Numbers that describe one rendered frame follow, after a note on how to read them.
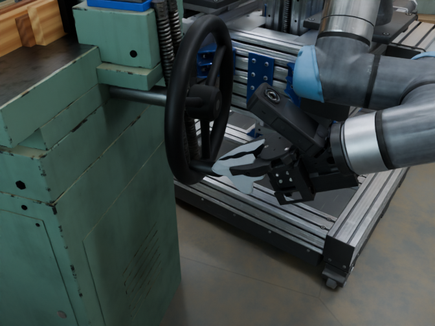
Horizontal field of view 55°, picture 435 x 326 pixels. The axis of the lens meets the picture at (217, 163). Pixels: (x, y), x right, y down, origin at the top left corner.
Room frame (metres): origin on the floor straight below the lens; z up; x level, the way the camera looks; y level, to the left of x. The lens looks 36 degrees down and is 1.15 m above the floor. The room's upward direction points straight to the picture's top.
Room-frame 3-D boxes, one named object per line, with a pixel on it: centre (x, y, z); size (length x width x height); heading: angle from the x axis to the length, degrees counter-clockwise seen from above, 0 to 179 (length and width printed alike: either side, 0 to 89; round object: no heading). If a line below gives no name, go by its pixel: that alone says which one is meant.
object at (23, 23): (0.77, 0.28, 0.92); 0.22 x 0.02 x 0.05; 162
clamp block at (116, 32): (0.73, 0.15, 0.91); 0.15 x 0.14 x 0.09; 162
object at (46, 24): (0.75, 0.27, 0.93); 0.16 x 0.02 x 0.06; 162
